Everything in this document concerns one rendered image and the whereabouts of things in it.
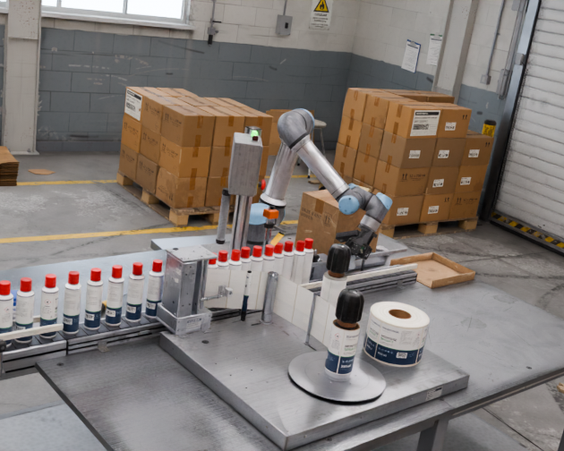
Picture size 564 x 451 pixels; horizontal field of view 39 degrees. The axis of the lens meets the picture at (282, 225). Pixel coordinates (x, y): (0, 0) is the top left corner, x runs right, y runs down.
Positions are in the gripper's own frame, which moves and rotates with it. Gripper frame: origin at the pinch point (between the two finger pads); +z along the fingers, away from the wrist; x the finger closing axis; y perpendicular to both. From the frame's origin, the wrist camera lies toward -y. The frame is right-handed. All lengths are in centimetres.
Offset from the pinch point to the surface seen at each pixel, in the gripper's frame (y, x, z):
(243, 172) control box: -1, -69, -10
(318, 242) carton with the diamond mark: -29.1, 12.5, -6.7
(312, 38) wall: -486, 328, -235
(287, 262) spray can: 2.2, -30.6, 8.8
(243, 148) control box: -2, -74, -17
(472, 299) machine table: 29, 53, -19
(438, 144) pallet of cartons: -203, 269, -145
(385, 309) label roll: 51, -28, 6
